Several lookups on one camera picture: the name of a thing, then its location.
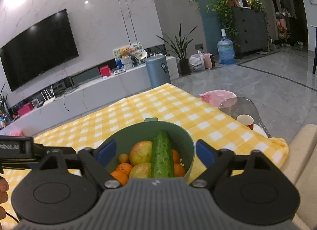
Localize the black flat screen television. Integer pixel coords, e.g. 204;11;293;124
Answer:
1;9;79;91

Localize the white plastic bag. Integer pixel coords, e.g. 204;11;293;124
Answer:
189;50;205;72

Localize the dark grey drawer cabinet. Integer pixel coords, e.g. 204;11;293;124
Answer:
232;8;268;58

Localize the grey blue trash bin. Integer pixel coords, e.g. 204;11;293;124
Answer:
145;54;171;88

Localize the green trailing ivy plant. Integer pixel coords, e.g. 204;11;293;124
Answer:
206;0;266;45

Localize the small orange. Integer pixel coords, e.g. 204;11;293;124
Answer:
172;149;181;164

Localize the large orange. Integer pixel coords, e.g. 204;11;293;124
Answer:
110;170;129;186

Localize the pink small heater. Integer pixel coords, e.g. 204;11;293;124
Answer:
203;53;215;70

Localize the person's hand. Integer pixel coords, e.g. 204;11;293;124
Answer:
0;177;9;219

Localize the yellow green apple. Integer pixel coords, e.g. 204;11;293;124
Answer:
129;163;151;179

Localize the pink plastic bag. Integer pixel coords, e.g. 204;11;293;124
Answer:
199;89;236;107

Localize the potted long leaf plant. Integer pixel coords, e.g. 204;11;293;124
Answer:
157;23;197;76

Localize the white tv console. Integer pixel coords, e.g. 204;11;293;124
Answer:
0;56;180;136

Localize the green plastic bowl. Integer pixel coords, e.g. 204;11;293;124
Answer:
101;118;196;183

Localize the red white cup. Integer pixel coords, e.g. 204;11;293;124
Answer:
236;114;254;130

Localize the beige sofa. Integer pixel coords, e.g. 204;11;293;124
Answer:
282;124;317;229

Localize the brown round kiwi fruit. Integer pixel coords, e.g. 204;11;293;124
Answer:
118;153;129;163

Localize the orange under gripper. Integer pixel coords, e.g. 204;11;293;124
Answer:
174;163;186;178

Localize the green cucumber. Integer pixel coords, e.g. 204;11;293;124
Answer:
151;130;174;178

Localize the glass side table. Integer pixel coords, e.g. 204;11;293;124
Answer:
218;97;271;138

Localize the red yellow apple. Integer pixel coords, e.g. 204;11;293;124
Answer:
128;141;153;166

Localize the red box on console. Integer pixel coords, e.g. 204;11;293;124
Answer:
99;66;111;77

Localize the blue water jug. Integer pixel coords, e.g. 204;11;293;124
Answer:
217;29;235;64

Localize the yellow white checkered tablecloth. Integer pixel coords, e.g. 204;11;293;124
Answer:
0;83;290;229

